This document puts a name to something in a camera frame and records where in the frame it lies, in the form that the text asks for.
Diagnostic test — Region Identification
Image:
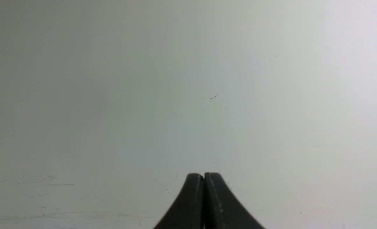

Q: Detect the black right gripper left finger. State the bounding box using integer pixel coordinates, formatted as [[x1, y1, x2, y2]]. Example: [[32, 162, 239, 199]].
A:
[[154, 173, 204, 229]]

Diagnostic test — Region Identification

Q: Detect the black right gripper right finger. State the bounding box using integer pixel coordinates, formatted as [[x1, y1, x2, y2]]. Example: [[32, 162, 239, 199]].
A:
[[204, 173, 264, 229]]

